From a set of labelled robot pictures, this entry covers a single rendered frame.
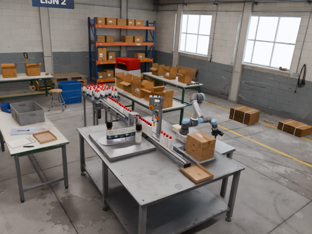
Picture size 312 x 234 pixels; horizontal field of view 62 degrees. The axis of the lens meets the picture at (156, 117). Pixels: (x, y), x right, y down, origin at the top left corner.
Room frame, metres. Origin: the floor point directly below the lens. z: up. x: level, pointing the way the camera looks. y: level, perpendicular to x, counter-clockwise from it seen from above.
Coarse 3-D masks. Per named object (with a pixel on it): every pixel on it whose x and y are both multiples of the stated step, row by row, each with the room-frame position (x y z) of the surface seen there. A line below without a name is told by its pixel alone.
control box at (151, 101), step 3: (150, 96) 3.62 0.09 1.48; (156, 96) 3.64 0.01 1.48; (150, 99) 3.58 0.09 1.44; (153, 99) 3.58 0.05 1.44; (150, 102) 3.58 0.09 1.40; (153, 102) 3.58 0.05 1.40; (150, 105) 3.58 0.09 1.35; (153, 105) 3.58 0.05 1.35; (153, 108) 3.58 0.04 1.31; (156, 108) 3.58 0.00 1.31; (159, 108) 3.58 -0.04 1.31
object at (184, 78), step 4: (180, 72) 8.03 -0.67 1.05; (184, 72) 8.12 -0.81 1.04; (188, 72) 7.72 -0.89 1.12; (192, 72) 7.81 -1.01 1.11; (180, 76) 7.89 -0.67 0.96; (184, 76) 7.73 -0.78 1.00; (188, 76) 7.77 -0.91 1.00; (180, 80) 7.87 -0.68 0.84; (184, 80) 7.71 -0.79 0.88; (188, 80) 7.78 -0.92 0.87
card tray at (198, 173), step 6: (180, 168) 2.71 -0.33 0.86; (192, 168) 2.78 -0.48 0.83; (198, 168) 2.79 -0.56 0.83; (204, 168) 2.73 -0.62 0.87; (186, 174) 2.61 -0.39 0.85; (192, 174) 2.64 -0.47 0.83; (198, 174) 2.65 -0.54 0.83; (204, 174) 2.66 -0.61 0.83; (210, 174) 2.64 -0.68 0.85; (192, 180) 2.52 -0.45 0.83; (198, 180) 2.48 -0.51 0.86; (204, 180) 2.53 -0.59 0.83
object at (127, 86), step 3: (132, 78) 6.66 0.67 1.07; (135, 78) 6.58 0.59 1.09; (138, 78) 6.50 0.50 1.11; (123, 81) 6.45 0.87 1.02; (126, 81) 6.53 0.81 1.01; (129, 81) 6.59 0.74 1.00; (123, 84) 6.24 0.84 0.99; (126, 84) 6.21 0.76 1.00; (129, 84) 6.19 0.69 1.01; (123, 87) 6.46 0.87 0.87; (126, 87) 6.38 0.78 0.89; (129, 87) 6.29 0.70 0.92; (123, 90) 6.46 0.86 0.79; (126, 90) 6.38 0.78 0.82; (129, 90) 6.29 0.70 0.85
